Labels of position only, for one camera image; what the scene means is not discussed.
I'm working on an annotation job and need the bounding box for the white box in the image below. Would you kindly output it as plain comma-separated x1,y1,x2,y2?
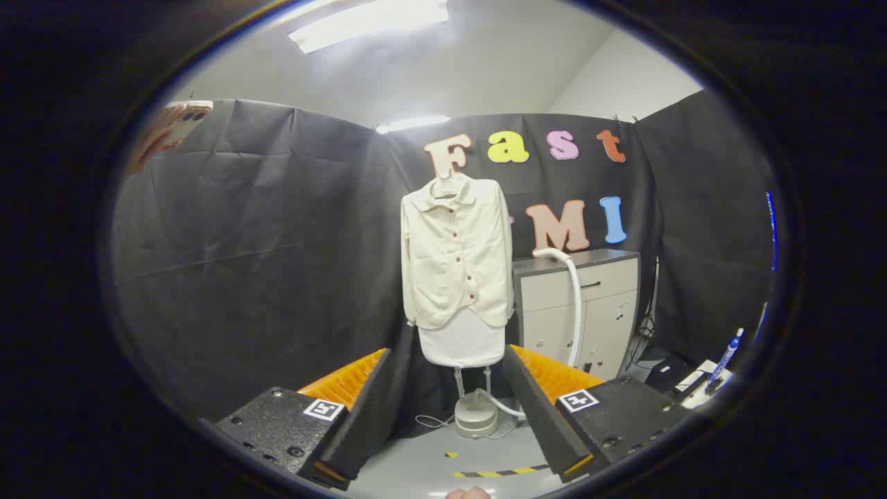
676,359,734,410

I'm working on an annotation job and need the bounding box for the small ceiling light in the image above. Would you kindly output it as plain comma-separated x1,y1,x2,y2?
374,114,451,134

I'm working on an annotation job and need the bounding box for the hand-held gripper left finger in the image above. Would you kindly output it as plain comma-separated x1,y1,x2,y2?
201,349,392,490

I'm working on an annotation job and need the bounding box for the white cabinet with grey top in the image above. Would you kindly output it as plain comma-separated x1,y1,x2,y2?
513,249,642,382

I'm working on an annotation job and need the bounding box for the white garment form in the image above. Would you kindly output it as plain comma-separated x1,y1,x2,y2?
418,308,507,368

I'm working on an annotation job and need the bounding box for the blue pen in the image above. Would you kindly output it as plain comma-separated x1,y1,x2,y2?
707,328,744,392

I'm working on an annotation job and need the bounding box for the black box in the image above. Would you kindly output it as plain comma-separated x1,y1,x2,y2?
644,356,694,392

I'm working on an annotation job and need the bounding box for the smartphone with pale case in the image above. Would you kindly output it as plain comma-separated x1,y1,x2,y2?
128,100,214,174

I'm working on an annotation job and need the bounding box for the yellow black floor tape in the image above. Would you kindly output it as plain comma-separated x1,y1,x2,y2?
454,463,550,479

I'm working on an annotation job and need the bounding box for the garment steamer base unit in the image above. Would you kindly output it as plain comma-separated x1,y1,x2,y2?
453,366,501,439

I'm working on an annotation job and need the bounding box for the tangle of cables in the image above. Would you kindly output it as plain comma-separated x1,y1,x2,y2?
627,256,660,361

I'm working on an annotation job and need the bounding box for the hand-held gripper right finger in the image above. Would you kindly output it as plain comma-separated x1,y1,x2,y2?
502,344,694,484

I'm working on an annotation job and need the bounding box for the cream button shirt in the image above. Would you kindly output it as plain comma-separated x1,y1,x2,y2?
401,177,515,330

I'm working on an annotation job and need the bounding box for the long ceiling light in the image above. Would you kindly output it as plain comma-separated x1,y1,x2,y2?
288,0,451,55

